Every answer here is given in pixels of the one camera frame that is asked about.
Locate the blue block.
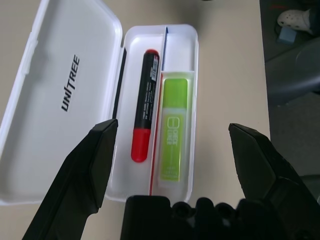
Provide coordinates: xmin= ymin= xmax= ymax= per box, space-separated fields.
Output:
xmin=278 ymin=26 xmax=298 ymax=46

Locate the white perforated clog shoe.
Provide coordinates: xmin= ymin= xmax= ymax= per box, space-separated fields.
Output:
xmin=277 ymin=8 xmax=313 ymax=35

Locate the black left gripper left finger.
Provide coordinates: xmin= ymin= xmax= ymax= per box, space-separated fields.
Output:
xmin=22 ymin=119 xmax=118 ymax=240

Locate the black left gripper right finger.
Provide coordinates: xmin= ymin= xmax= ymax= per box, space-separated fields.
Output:
xmin=228 ymin=122 xmax=320 ymax=240

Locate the white plastic pencil case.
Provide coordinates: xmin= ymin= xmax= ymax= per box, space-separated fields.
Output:
xmin=0 ymin=0 xmax=200 ymax=207

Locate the green highlighter pen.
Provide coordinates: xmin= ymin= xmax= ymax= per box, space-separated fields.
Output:
xmin=157 ymin=74 xmax=193 ymax=188

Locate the red and black marker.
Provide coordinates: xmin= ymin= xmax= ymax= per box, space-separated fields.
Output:
xmin=130 ymin=49 xmax=161 ymax=163

